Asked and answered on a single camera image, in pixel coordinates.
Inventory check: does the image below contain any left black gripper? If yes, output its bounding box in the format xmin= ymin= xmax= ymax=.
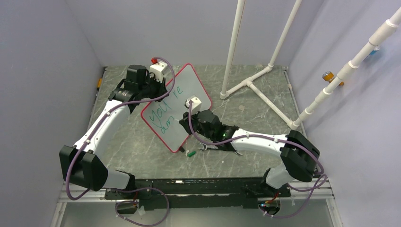
xmin=139 ymin=73 xmax=167 ymax=103

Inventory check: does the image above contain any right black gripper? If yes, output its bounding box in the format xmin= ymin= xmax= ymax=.
xmin=180 ymin=107 xmax=215 ymax=141

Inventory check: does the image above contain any pink framed whiteboard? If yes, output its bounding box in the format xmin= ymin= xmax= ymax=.
xmin=140 ymin=63 xmax=212 ymax=153

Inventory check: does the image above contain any green marker cap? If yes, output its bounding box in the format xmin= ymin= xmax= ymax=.
xmin=187 ymin=151 xmax=196 ymax=157

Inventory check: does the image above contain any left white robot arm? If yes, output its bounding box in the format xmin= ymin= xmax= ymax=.
xmin=59 ymin=61 xmax=168 ymax=199

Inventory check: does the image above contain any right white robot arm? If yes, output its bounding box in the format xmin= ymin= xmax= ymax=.
xmin=179 ymin=110 xmax=320 ymax=196

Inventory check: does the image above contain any silver open end wrench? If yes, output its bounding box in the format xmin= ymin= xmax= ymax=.
xmin=198 ymin=143 xmax=243 ymax=156

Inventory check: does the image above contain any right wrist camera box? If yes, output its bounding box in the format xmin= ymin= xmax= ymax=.
xmin=184 ymin=96 xmax=202 ymax=115

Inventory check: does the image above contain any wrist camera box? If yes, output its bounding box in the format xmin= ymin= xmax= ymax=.
xmin=184 ymin=96 xmax=202 ymax=115
xmin=149 ymin=61 xmax=168 ymax=83

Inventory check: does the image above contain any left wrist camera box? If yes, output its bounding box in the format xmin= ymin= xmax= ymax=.
xmin=149 ymin=61 xmax=168 ymax=83

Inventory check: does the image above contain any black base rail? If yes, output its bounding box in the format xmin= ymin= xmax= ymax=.
xmin=105 ymin=177 xmax=291 ymax=211

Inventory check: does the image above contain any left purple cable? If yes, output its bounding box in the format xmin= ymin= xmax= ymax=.
xmin=65 ymin=56 xmax=175 ymax=227

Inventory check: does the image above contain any purple cable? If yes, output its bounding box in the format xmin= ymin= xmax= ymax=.
xmin=187 ymin=100 xmax=329 ymax=220
xmin=65 ymin=56 xmax=175 ymax=227

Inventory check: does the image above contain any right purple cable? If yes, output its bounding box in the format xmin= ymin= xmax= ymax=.
xmin=187 ymin=100 xmax=329 ymax=220

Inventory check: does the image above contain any orange wall knob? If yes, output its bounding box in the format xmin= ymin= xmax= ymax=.
xmin=322 ymin=71 xmax=334 ymax=83

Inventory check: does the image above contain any blue wall knob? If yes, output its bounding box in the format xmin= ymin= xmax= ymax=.
xmin=369 ymin=46 xmax=380 ymax=56

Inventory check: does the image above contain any white pvc pipe frame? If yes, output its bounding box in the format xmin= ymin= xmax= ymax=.
xmin=220 ymin=0 xmax=401 ymax=130

